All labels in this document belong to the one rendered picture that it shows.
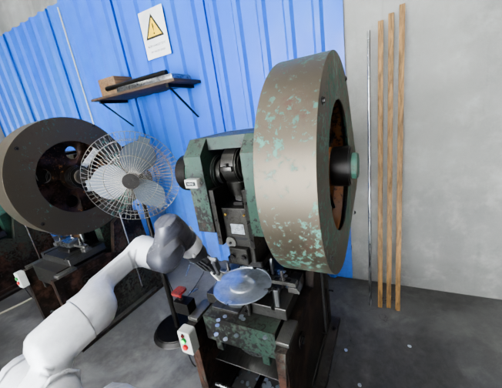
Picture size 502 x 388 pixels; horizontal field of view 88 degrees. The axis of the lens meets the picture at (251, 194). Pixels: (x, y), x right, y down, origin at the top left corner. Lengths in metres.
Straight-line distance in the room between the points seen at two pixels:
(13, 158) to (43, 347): 1.49
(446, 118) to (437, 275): 1.23
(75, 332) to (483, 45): 2.35
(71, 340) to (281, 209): 0.57
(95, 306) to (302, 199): 0.57
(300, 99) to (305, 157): 0.16
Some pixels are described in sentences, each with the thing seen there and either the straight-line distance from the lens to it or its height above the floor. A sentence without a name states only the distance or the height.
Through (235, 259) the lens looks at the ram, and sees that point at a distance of 1.31.
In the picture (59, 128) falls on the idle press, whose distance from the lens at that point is 2.20.
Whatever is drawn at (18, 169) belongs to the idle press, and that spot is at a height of 1.46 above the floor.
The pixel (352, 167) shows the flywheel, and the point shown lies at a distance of 1.03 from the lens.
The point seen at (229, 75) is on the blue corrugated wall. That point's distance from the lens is 2.51.
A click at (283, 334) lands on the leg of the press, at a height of 0.64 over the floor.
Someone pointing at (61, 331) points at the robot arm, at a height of 1.19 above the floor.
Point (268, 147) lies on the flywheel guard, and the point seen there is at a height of 1.48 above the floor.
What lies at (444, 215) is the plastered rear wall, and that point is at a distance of 2.41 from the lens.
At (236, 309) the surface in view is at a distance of 1.24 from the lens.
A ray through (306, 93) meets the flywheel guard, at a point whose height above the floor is 1.60.
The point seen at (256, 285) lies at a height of 0.78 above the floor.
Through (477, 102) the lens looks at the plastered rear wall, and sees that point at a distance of 2.26.
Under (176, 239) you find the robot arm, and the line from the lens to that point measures 0.86.
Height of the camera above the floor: 1.57
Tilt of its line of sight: 17 degrees down
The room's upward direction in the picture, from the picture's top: 9 degrees counter-clockwise
